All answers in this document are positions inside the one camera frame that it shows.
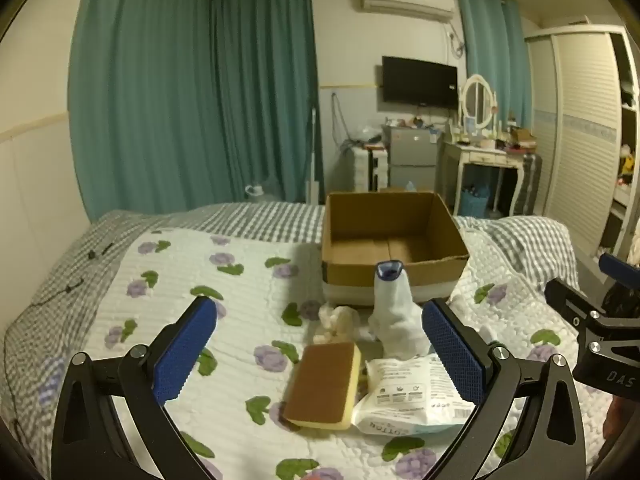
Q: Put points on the white cotton pad packet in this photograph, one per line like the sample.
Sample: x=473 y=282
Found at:
x=405 y=390

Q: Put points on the dark suitcase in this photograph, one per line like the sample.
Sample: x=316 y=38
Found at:
x=527 y=185

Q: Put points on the white stick vacuum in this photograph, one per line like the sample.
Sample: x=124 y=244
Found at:
x=314 y=180

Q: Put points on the white air conditioner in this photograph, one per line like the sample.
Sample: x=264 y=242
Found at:
x=405 y=2

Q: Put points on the white suitcase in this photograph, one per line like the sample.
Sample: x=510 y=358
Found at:
x=362 y=170

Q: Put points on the white floral quilt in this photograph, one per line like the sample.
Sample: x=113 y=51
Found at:
x=240 y=310

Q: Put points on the brown box on dressing table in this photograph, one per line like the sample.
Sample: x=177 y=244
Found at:
x=524 y=137

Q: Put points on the white dressing table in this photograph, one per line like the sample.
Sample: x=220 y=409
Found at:
x=480 y=155

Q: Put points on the person's right forearm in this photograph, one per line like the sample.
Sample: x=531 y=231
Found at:
x=620 y=425

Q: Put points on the white oval mirror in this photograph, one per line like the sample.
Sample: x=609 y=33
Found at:
x=476 y=100

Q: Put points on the white tissue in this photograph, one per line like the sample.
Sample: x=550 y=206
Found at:
x=337 y=322

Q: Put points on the black wall television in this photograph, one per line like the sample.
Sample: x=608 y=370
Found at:
x=420 y=82

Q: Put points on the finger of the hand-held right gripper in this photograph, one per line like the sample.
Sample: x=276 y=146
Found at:
x=622 y=268
x=570 y=302

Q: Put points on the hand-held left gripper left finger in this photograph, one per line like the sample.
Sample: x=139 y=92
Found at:
x=186 y=347

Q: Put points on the grey small fridge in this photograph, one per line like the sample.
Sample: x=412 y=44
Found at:
x=410 y=152

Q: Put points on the clear water jug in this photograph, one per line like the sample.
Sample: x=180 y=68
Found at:
x=262 y=194

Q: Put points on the narrow teal curtain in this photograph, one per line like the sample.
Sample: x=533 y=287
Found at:
x=492 y=50

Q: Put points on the brown and yellow sponge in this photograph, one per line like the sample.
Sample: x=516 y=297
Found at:
x=320 y=385

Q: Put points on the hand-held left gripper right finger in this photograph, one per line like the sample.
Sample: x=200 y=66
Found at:
x=452 y=350

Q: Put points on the blue plastic basket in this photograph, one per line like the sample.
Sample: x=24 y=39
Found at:
x=472 y=205

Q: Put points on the white louvred wardrobe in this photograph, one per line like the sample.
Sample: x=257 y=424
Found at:
x=580 y=125

